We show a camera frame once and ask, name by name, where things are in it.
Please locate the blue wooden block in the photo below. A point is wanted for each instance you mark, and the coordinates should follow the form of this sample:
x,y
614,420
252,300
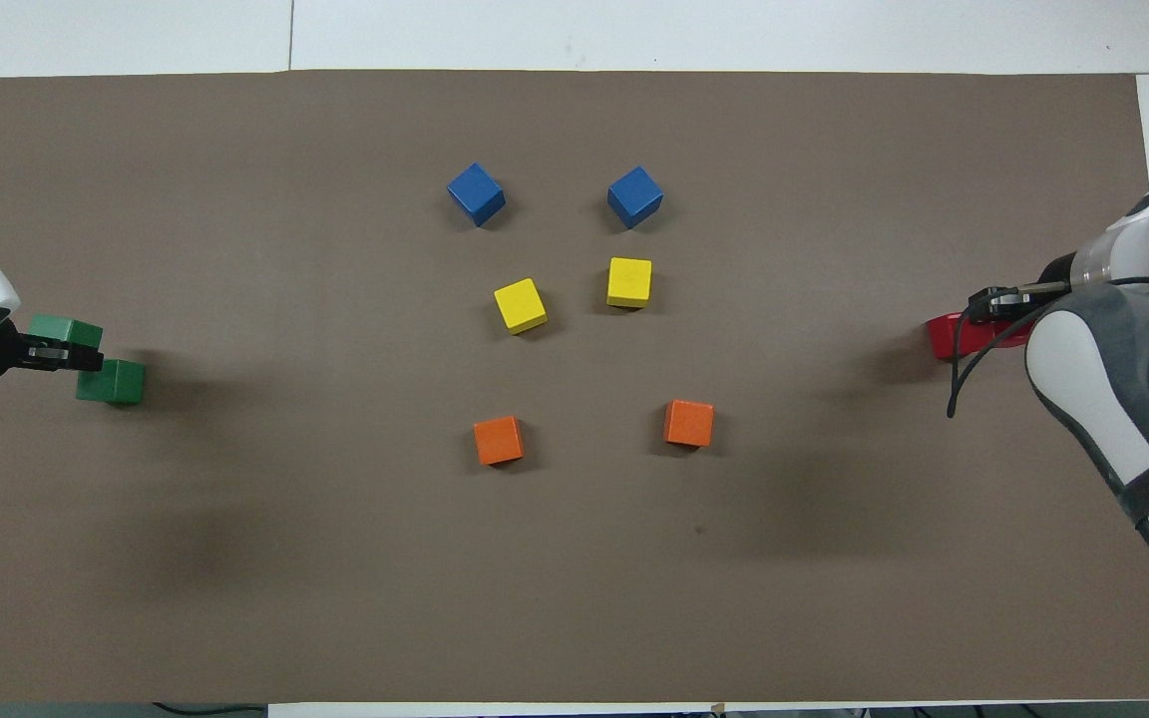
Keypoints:
x,y
476,193
634,196

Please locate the orange wooden block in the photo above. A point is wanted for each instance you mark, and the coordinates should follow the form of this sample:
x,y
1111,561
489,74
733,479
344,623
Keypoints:
x,y
689,423
499,440

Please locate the yellow wooden block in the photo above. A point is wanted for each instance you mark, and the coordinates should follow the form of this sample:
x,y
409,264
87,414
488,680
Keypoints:
x,y
629,282
520,305

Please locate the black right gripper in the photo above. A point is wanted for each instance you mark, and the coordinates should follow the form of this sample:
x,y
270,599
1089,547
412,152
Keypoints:
x,y
1058,277

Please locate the brown table mat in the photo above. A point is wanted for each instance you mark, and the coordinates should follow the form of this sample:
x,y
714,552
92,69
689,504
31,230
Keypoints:
x,y
335,558

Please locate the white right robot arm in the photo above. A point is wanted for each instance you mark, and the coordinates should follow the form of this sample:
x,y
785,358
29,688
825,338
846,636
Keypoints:
x,y
1083,379

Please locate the green wooden block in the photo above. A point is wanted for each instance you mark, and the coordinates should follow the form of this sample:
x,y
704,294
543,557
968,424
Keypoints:
x,y
116,384
66,329

